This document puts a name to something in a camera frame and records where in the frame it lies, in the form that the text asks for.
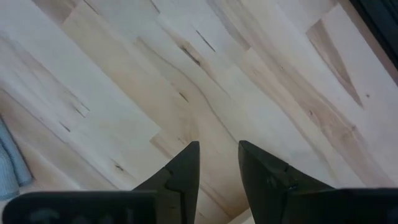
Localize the grey folded towel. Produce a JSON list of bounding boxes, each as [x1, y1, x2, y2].
[[0, 116, 34, 200]]

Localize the black aluminium table frame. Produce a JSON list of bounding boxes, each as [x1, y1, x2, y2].
[[348, 0, 398, 72]]

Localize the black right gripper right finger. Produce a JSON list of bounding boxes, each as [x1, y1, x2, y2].
[[237, 139, 336, 224]]

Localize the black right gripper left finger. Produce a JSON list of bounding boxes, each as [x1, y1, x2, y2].
[[132, 140, 201, 224]]

